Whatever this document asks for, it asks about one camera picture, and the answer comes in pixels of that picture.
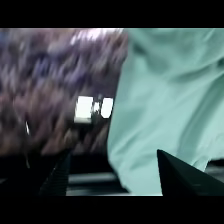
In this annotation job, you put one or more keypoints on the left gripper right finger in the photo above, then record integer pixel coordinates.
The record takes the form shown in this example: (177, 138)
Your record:
(183, 180)

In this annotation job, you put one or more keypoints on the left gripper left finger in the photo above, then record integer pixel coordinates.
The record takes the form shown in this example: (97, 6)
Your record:
(46, 176)

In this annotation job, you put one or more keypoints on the pale green shirt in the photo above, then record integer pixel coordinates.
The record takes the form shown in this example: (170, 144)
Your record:
(166, 106)

